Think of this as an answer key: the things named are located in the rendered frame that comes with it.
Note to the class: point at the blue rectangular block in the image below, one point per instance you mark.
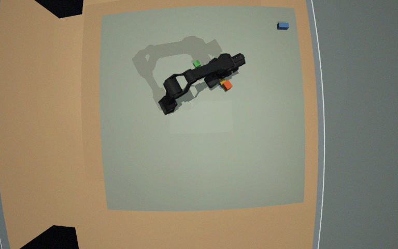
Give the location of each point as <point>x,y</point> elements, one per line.
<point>282,26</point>

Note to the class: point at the small green block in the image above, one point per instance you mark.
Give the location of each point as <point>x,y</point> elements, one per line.
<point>196,63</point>

